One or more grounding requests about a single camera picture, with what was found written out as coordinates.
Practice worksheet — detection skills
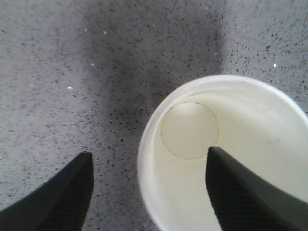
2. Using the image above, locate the brown paper cup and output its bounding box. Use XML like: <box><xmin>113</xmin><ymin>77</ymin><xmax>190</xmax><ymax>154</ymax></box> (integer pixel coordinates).
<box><xmin>138</xmin><ymin>75</ymin><xmax>308</xmax><ymax>231</ymax></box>

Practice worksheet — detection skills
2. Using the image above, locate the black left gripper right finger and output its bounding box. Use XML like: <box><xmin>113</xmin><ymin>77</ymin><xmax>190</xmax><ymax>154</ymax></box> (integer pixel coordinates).
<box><xmin>205</xmin><ymin>147</ymin><xmax>308</xmax><ymax>231</ymax></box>

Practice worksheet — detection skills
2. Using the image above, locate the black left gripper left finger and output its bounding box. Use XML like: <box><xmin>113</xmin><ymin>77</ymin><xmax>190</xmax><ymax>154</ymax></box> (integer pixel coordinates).
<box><xmin>0</xmin><ymin>153</ymin><xmax>94</xmax><ymax>231</ymax></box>

